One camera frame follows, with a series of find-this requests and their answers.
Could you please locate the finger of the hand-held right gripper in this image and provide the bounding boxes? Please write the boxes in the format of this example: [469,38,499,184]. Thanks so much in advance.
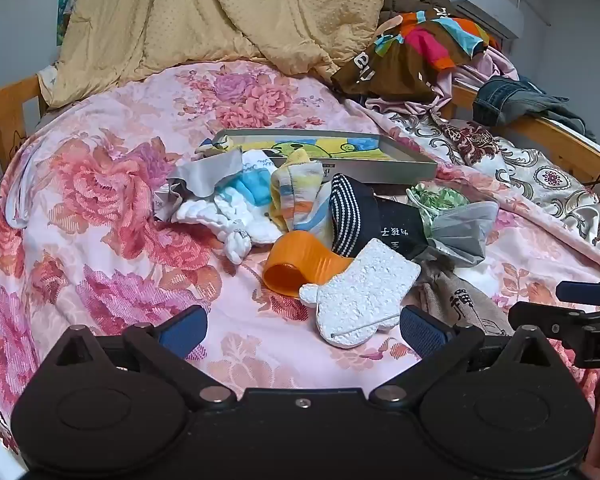
[508,301,588,343]
[556,281,600,307]

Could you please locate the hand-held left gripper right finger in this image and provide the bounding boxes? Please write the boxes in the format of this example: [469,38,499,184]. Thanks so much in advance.
[370,305,563,408]

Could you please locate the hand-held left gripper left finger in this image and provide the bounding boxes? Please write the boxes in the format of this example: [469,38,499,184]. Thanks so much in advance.
[44,305,233,408]

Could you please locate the navy striped sock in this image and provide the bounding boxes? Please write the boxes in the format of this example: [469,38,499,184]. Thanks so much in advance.
[328,172,426,261]

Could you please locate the white knitted baby garment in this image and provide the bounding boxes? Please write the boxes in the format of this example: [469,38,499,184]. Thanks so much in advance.
[172,150,281,263]

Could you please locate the orange ribbed sock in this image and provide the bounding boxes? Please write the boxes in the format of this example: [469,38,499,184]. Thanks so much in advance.
[262,230,356,298]

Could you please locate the grey shallow box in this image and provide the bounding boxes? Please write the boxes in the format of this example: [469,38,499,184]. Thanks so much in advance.
[196,128,438,186]

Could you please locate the yellow striped cloth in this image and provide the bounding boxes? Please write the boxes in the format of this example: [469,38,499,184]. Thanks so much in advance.
[270,149,336,246]

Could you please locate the taupe guitar print cloth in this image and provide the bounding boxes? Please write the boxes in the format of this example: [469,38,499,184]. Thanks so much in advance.
[417,260,513,336]

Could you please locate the damask patterned sheet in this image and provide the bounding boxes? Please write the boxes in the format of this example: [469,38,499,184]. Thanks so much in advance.
[380,105,600,261]

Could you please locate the green floral cloth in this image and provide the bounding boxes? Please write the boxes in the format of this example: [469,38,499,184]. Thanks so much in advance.
[406,182,471,213]

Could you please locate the pink floral bedsheet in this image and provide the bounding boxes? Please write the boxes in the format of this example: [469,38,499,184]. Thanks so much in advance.
[0,60,600,461]

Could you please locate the cartoon print cloth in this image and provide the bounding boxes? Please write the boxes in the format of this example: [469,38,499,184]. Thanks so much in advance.
[257,135,398,162]

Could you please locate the blue denim jeans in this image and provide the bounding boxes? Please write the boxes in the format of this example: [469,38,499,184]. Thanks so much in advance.
[472,76,598,141]

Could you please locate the lilac pink cloth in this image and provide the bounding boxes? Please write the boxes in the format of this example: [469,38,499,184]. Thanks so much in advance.
[365,45,521,121]

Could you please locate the brown multicolour garment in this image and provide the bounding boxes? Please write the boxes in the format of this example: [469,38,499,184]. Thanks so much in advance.
[330,7,501,101]

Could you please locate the white air conditioner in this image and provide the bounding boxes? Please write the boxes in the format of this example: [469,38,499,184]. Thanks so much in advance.
[444,0,525,41]

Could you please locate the tan dotted quilt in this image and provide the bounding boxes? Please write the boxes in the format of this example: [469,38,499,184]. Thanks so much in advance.
[37,0,388,108]

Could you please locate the wooden bed frame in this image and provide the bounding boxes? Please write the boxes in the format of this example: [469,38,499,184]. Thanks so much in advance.
[0,74,600,196]

